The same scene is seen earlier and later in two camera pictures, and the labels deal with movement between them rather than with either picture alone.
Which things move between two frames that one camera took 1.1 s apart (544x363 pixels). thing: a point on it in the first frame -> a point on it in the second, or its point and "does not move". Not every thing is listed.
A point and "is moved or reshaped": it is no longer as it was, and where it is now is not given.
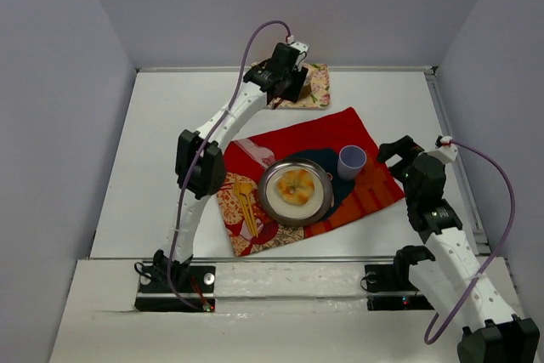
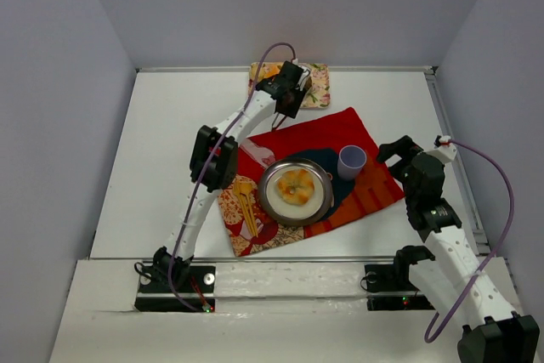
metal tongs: (274, 102) is moved or reshaped
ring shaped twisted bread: (296, 186) does not move
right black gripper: (405, 158) does not move
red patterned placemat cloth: (320, 138) does not move
